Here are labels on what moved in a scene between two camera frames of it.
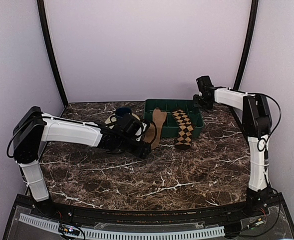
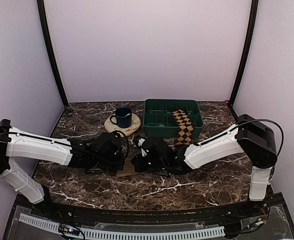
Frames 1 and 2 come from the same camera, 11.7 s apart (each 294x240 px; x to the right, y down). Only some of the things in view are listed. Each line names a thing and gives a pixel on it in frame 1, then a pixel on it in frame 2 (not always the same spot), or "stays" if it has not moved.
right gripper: [196, 103] -> [139, 166]
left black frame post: [49, 42] stays
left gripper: [142, 150] -> [119, 166]
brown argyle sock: [185, 128] stays
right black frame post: [254, 5] stays
